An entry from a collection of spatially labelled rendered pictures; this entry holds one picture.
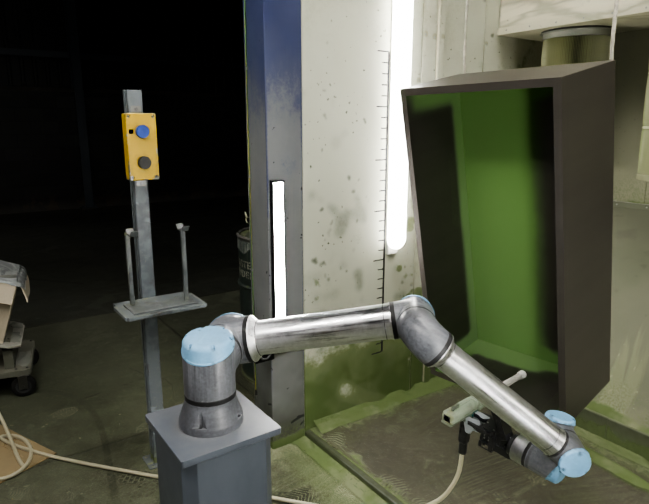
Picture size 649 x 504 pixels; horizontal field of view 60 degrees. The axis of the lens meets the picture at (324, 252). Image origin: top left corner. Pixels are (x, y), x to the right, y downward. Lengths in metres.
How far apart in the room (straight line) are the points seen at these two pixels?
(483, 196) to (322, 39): 0.96
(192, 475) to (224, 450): 0.11
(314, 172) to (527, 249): 0.96
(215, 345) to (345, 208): 1.24
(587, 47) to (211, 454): 2.56
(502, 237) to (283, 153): 0.99
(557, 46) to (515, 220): 1.14
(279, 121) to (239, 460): 1.38
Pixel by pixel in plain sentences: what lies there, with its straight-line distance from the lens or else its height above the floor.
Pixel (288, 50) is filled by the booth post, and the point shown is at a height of 1.81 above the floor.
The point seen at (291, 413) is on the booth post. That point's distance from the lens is 2.79.
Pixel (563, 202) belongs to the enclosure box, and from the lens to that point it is 1.85.
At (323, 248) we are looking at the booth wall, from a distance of 2.61.
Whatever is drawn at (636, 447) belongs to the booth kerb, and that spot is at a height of 0.09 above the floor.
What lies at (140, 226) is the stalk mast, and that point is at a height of 1.10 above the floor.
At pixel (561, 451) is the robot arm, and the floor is 0.61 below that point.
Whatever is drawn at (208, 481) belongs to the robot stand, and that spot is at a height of 0.55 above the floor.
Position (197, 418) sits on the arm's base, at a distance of 1.69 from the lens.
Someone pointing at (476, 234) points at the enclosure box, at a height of 1.04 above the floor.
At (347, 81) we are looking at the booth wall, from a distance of 2.63.
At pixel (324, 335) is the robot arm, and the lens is 1.72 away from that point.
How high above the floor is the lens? 1.50
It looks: 13 degrees down
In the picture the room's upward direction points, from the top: straight up
